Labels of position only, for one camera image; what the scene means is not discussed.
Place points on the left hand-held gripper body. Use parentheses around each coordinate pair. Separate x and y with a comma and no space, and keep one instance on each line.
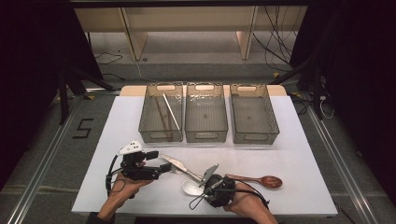
(140,171)

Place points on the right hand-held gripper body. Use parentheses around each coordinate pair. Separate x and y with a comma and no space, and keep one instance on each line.
(222,193)

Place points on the metal table knife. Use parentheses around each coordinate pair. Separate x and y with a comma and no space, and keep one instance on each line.
(177,164)

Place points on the white ceramic spoon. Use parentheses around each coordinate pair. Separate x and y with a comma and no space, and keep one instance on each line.
(190,187)

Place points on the brown wooden chopstick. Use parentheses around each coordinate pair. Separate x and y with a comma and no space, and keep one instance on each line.
(169,124)
(162,116)

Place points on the transparent grey storage bin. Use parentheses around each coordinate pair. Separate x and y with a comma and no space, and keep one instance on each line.
(149,115)
(205,115)
(252,117)

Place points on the white chopstick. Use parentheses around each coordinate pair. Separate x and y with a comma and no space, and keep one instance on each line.
(171,111)
(173,114)

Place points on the brown wooden spoon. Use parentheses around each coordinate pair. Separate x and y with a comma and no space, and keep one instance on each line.
(271,182)

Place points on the person's left hand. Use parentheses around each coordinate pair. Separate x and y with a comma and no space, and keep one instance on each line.
(124,192)

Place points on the person's right hand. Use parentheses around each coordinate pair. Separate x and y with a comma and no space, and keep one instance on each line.
(249,200)

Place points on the metal fork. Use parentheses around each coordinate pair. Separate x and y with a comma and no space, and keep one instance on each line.
(173,171)

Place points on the white table mat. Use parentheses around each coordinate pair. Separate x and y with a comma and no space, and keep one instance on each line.
(124,124)

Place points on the black metal stand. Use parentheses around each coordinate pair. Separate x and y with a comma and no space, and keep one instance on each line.
(63,99)
(317,93)

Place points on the pale wooden desk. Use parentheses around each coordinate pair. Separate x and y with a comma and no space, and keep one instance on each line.
(186,18)

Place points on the dark curtain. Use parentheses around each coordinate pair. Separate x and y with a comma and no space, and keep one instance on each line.
(358,62)
(31,62)

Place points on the aluminium floor rail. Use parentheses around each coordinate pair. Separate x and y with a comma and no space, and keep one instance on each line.
(340,165)
(45,165)

